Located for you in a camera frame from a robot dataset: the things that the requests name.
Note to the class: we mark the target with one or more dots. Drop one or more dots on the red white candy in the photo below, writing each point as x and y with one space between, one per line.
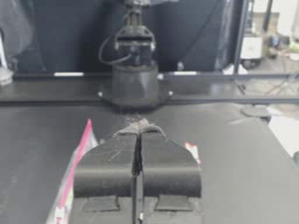
192 150

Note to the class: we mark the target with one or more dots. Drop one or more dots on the white cabinet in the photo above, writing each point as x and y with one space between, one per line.
251 48

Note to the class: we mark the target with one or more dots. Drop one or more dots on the clear bag with pink zip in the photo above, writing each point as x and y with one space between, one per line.
79 148

